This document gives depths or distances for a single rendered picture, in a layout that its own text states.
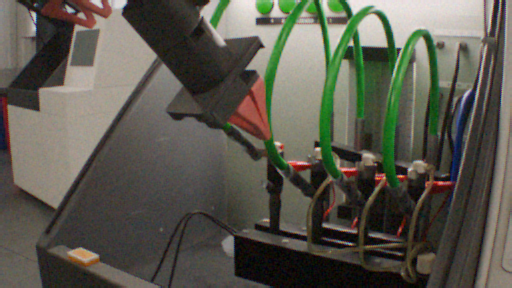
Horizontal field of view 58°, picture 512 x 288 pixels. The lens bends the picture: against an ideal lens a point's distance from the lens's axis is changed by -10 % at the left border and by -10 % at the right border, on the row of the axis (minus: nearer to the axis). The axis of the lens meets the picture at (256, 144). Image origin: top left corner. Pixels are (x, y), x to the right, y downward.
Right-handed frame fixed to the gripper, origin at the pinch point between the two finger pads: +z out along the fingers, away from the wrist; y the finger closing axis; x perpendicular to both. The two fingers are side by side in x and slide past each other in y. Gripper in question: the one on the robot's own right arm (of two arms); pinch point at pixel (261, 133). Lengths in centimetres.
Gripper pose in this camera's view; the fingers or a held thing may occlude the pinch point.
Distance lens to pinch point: 54.6
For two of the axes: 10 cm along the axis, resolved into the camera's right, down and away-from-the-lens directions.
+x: -6.7, -0.8, 7.3
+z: 5.4, 6.3, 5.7
